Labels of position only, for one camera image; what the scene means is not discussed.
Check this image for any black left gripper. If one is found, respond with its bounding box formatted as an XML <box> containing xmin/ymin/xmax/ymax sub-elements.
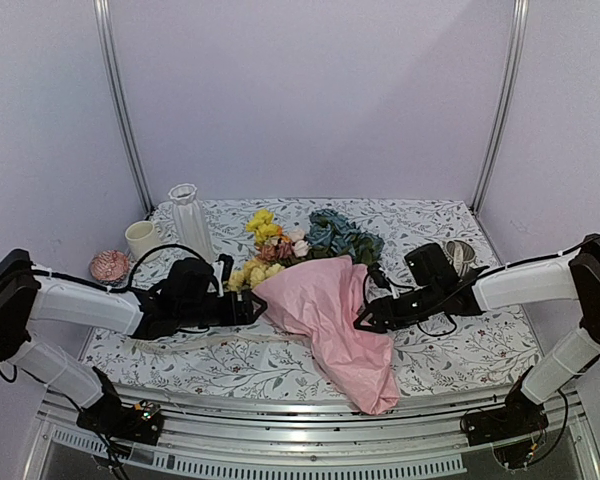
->
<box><xmin>177</xmin><ymin>288</ymin><xmax>268</xmax><ymax>329</ymax></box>

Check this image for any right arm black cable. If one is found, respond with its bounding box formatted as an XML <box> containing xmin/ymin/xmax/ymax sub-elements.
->
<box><xmin>362</xmin><ymin>234</ymin><xmax>600</xmax><ymax>337</ymax></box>

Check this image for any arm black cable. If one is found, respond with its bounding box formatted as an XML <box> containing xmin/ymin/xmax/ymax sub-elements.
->
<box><xmin>362</xmin><ymin>234</ymin><xmax>600</xmax><ymax>337</ymax></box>
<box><xmin>0</xmin><ymin>243</ymin><xmax>216</xmax><ymax>384</ymax></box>

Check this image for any right aluminium frame post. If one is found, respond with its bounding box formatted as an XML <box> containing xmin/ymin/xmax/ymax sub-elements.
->
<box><xmin>470</xmin><ymin>0</ymin><xmax>529</xmax><ymax>217</ymax></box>

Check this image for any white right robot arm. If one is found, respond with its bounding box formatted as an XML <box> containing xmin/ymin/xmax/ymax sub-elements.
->
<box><xmin>354</xmin><ymin>233</ymin><xmax>600</xmax><ymax>436</ymax></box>

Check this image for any white ribbed ceramic vase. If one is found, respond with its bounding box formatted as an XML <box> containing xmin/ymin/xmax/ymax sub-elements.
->
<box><xmin>168</xmin><ymin>183</ymin><xmax>214</xmax><ymax>263</ymax></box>

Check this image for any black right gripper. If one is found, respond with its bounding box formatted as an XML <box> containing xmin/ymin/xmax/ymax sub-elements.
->
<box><xmin>354</xmin><ymin>283</ymin><xmax>442</xmax><ymax>334</ymax></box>

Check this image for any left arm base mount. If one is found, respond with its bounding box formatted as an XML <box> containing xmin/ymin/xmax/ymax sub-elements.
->
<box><xmin>76</xmin><ymin>367</ymin><xmax>164</xmax><ymax>446</ymax></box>

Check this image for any aluminium front rail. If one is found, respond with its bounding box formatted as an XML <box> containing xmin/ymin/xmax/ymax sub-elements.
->
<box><xmin>20</xmin><ymin>385</ymin><xmax>600</xmax><ymax>479</ymax></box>

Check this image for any aluminium frame post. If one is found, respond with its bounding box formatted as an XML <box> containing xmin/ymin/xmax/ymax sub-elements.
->
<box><xmin>93</xmin><ymin>0</ymin><xmax>154</xmax><ymax>216</ymax></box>
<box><xmin>470</xmin><ymin>0</ymin><xmax>529</xmax><ymax>217</ymax></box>

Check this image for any striped black white cup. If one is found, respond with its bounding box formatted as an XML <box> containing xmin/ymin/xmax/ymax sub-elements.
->
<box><xmin>444</xmin><ymin>240</ymin><xmax>476</xmax><ymax>276</ymax></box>

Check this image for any left aluminium frame post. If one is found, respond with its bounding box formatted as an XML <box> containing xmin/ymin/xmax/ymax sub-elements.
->
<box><xmin>93</xmin><ymin>0</ymin><xmax>154</xmax><ymax>216</ymax></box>

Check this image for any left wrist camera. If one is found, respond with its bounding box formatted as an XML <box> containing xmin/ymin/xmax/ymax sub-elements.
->
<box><xmin>211</xmin><ymin>253</ymin><xmax>234</xmax><ymax>297</ymax></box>

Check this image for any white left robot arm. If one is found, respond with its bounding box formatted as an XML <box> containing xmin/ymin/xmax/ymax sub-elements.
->
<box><xmin>0</xmin><ymin>249</ymin><xmax>267</xmax><ymax>434</ymax></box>

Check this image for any pink flower bouquet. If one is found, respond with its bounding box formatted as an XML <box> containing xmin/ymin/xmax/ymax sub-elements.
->
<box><xmin>225</xmin><ymin>209</ymin><xmax>400</xmax><ymax>415</ymax></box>

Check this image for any cream printed ribbon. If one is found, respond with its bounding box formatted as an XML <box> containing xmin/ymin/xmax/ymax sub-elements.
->
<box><xmin>123</xmin><ymin>332</ymin><xmax>308</xmax><ymax>355</ymax></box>

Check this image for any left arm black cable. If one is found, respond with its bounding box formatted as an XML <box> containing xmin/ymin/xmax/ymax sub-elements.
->
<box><xmin>0</xmin><ymin>243</ymin><xmax>216</xmax><ymax>384</ymax></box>

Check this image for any pink patterned ball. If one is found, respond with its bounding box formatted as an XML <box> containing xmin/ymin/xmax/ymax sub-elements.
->
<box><xmin>89</xmin><ymin>250</ymin><xmax>130</xmax><ymax>286</ymax></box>

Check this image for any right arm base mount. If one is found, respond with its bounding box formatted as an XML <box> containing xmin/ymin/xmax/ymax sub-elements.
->
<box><xmin>460</xmin><ymin>369</ymin><xmax>549</xmax><ymax>446</ymax></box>

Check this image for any cream ceramic mug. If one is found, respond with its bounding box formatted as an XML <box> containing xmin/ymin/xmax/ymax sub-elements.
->
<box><xmin>125</xmin><ymin>221</ymin><xmax>162</xmax><ymax>261</ymax></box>

